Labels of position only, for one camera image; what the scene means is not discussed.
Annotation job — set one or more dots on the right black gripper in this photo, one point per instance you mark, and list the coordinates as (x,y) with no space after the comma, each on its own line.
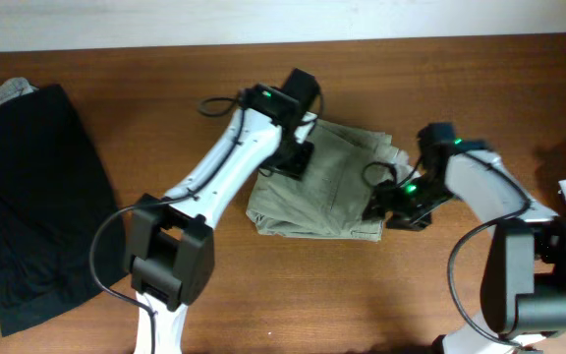
(391,197)

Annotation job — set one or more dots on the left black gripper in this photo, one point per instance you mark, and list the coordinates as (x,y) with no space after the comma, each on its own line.
(299,167)

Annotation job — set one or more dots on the khaki green shorts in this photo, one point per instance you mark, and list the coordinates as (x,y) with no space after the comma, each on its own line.
(327,203)

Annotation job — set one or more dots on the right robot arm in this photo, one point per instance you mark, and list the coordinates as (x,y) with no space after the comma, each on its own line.
(523,288)

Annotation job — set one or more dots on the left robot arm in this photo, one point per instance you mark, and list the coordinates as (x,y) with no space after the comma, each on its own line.
(170,248)

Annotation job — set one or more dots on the black garment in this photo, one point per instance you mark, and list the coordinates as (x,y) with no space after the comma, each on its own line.
(54,194)

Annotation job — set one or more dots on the grey garment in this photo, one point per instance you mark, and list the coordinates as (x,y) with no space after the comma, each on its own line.
(14,88)

